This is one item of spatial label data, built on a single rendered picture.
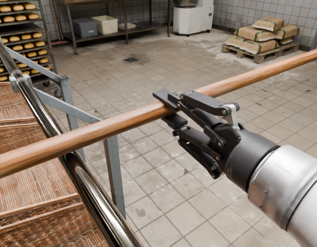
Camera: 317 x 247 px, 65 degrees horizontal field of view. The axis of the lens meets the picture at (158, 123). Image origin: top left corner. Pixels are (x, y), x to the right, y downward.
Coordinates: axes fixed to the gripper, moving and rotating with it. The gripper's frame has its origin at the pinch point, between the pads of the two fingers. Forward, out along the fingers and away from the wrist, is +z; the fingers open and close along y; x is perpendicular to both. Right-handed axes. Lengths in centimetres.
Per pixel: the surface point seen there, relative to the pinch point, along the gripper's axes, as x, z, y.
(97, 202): -19.4, -10.8, 1.7
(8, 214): -34, 32, 40
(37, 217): -27, 27, 41
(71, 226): -19, 27, 52
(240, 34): 348, 246, 84
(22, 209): -30, 32, 40
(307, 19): 465, 197, 67
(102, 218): -19.8, -13.1, 1.8
